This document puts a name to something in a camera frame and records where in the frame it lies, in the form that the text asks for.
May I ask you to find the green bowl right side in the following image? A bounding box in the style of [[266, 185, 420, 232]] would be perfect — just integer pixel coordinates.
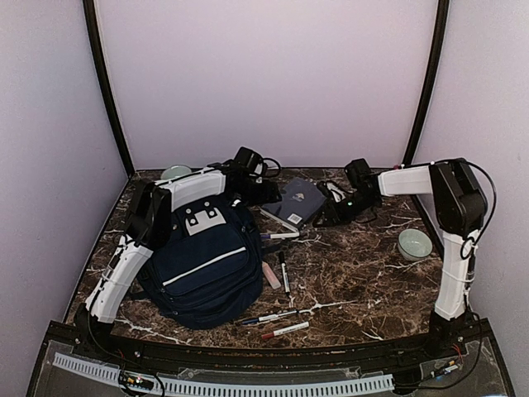
[[398, 229, 433, 261]]

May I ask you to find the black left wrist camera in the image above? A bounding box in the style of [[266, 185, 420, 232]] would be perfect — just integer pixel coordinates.
[[234, 146, 266, 175]]

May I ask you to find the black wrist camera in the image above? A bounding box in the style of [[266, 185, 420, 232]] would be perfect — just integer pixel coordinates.
[[345, 158, 371, 190], [234, 146, 266, 175]]

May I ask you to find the grey slotted cable duct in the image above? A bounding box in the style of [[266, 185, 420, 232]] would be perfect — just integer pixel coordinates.
[[52, 353, 394, 397]]

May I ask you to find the black capped white marker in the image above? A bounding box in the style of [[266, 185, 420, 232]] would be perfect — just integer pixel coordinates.
[[279, 251, 293, 308]]

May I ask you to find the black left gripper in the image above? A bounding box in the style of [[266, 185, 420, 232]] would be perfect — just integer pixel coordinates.
[[235, 178, 282, 207]]

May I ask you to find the navy blue notebook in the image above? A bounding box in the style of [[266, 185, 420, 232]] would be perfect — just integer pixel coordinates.
[[260, 177, 326, 232]]

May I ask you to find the blue capped white marker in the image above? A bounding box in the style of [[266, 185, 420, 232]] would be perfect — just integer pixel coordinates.
[[241, 310, 298, 326]]

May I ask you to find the green bowl back left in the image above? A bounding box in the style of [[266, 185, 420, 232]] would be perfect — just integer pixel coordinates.
[[160, 165, 192, 180]]

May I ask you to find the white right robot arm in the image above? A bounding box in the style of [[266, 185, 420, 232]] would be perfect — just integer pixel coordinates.
[[312, 158, 497, 321]]

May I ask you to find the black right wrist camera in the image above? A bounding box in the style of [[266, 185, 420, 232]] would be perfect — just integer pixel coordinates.
[[345, 158, 371, 190]]

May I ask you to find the red capped white marker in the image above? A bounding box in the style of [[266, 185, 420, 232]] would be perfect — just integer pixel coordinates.
[[261, 321, 309, 340]]

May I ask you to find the purple capped white marker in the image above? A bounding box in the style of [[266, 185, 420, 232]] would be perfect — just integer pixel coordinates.
[[260, 232, 299, 240]]

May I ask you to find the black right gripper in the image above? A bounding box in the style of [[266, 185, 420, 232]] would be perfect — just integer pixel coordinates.
[[314, 190, 381, 227]]

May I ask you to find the green bowl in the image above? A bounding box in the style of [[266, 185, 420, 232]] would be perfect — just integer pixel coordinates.
[[160, 165, 192, 180], [398, 229, 433, 261]]

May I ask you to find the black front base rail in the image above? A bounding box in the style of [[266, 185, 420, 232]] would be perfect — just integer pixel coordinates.
[[45, 320, 493, 373]]

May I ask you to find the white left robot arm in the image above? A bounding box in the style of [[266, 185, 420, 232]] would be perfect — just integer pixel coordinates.
[[83, 163, 281, 329]]

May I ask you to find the navy blue student backpack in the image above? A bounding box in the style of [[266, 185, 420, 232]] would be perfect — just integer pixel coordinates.
[[127, 194, 263, 329]]

